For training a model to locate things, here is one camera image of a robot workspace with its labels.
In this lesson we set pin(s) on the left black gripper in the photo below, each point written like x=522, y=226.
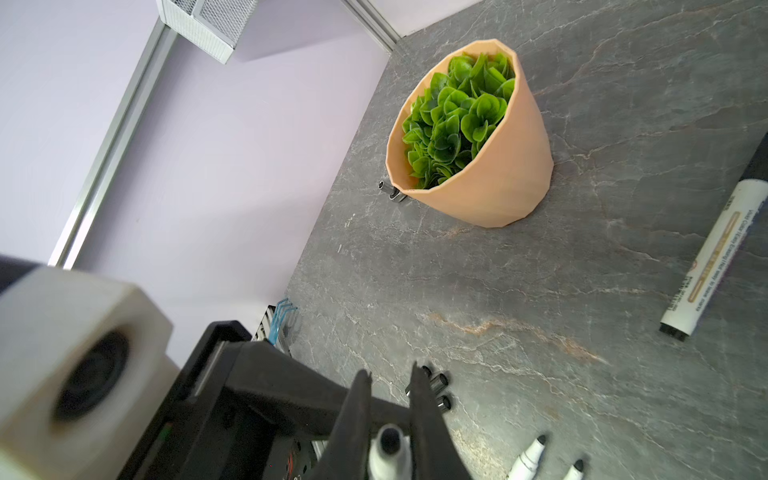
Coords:
x=241, y=409

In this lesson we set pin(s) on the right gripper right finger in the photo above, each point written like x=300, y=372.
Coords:
x=433, y=451

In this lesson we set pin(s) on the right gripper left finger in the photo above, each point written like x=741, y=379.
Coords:
x=345, y=455

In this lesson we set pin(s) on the white marker pen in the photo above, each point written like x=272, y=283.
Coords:
x=390, y=455
x=526, y=464
x=576, y=471
x=716, y=254

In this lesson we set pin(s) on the black pen cap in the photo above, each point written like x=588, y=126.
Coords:
x=444, y=403
x=438, y=383
x=428, y=372

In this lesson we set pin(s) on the silver wrench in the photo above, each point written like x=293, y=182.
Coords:
x=393, y=193

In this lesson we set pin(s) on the potted green plant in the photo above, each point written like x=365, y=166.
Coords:
x=470, y=140

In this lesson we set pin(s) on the white mesh box basket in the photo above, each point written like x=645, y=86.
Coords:
x=214, y=26

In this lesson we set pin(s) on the yellow handled blue tool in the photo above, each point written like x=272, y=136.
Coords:
x=279, y=319

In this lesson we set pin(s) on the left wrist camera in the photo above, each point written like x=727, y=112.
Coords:
x=84, y=368

